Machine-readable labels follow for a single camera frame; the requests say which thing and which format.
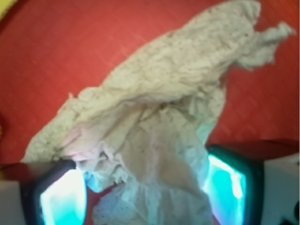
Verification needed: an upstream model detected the white paper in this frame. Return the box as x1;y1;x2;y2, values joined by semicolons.
22;0;295;225

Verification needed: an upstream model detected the yellow cloth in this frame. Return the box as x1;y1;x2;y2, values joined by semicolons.
0;0;18;20

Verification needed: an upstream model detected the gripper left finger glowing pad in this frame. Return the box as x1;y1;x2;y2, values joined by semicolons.
0;159;89;225

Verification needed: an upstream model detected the red plastic tray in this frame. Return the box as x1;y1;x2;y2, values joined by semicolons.
0;0;300;225

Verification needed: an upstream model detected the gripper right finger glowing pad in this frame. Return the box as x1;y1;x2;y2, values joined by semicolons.
202;144;300;225

